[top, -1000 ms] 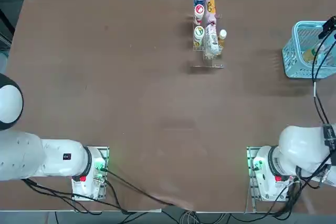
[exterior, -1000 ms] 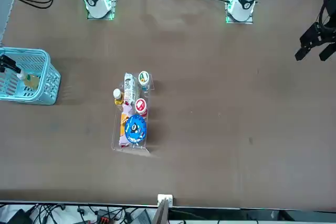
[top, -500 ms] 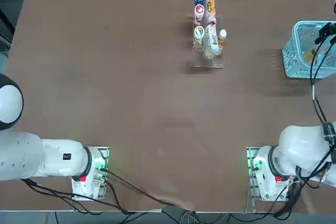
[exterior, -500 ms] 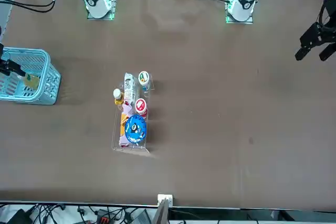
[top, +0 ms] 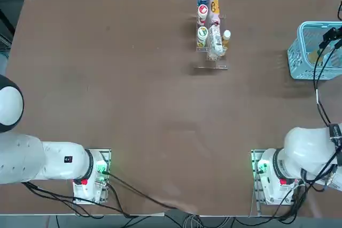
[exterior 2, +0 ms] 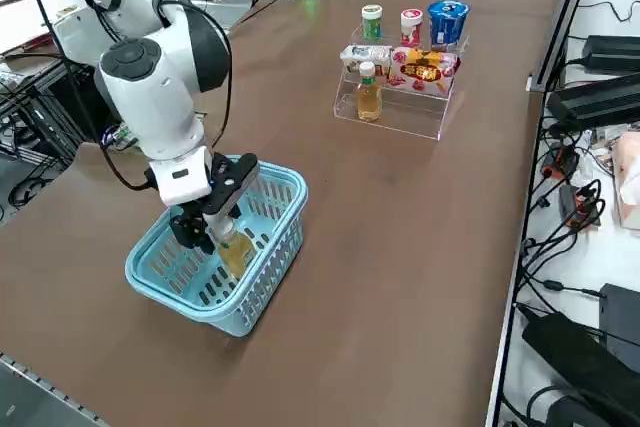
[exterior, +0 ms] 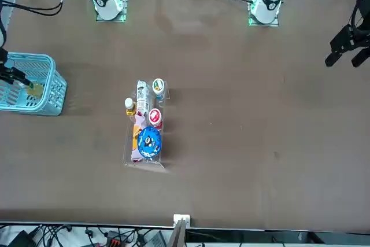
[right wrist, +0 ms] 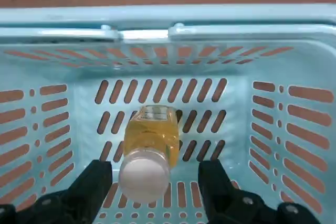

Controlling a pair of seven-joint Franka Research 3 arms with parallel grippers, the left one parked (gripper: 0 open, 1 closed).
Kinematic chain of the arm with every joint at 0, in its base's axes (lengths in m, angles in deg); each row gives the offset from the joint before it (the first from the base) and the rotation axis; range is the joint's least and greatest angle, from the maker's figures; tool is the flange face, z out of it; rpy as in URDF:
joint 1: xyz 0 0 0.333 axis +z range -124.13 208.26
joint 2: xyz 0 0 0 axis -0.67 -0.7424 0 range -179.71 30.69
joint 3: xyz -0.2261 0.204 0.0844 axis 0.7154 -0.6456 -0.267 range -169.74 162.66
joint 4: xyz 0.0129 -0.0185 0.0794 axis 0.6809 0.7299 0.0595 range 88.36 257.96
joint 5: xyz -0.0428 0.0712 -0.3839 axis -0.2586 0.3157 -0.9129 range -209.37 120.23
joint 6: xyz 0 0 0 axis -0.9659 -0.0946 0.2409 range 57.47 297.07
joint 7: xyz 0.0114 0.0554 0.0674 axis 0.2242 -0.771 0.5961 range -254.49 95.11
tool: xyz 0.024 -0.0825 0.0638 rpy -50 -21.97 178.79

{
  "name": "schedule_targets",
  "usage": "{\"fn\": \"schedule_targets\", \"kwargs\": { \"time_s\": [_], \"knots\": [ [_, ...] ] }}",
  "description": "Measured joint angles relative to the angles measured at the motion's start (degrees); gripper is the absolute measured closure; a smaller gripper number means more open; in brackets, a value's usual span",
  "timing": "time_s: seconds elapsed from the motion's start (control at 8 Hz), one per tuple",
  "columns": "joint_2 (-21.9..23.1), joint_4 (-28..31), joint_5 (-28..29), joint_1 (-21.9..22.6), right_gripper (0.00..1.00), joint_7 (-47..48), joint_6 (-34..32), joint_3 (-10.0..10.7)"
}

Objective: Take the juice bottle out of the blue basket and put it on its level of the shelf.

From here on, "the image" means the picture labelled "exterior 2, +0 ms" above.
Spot large black power brick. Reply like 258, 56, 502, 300
522, 310, 640, 421

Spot light blue plastic basket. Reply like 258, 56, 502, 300
124, 161, 307, 338

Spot white snack packet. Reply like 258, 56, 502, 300
339, 45, 394, 77

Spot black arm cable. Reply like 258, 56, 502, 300
97, 0, 235, 193

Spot long black power supply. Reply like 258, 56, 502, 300
547, 75, 640, 123

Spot black orange adapter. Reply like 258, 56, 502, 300
558, 184, 606, 231
543, 144, 581, 179

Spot clear acrylic stepped shelf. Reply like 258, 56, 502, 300
333, 24, 471, 142

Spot pale tissue pack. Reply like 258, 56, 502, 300
610, 131, 640, 228

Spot aluminium frame rack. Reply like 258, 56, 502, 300
0, 54, 131, 168

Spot yellow juice bottle white cap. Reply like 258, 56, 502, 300
207, 214, 256, 281
356, 61, 384, 123

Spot green lid snack cup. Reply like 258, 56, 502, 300
361, 4, 385, 42

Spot aluminium extrusion post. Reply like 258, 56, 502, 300
527, 0, 601, 94

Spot red lid snack cup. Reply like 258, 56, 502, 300
399, 8, 424, 48

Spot black box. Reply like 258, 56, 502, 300
598, 282, 640, 373

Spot blue snack cup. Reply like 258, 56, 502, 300
427, 0, 472, 52

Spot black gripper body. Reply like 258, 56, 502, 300
199, 151, 261, 222

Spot aluminium table edge rail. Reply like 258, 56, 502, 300
484, 91, 549, 427

